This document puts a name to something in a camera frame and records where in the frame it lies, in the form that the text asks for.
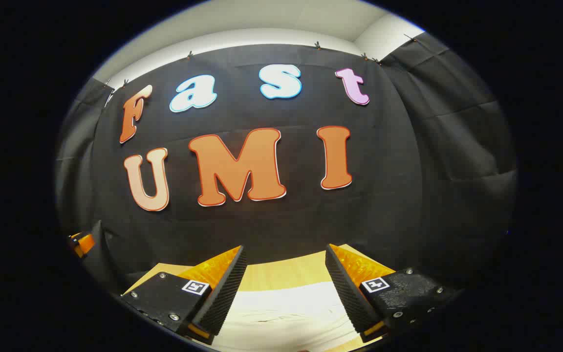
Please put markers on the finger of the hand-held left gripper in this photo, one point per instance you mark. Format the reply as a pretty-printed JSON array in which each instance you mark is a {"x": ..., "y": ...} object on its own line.
[{"x": 83, "y": 243}]

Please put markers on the row of small cloth clips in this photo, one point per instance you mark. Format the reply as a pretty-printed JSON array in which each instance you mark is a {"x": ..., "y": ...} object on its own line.
[{"x": 317, "y": 46}]

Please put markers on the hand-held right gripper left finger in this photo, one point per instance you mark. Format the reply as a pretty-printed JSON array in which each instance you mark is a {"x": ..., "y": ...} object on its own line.
[{"x": 227, "y": 293}]

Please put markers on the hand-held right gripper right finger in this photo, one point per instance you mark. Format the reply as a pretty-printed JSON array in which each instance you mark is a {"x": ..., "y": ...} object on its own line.
[{"x": 347, "y": 293}]

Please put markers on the white jeans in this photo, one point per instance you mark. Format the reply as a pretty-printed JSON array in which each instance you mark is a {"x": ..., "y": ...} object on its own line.
[{"x": 286, "y": 313}]

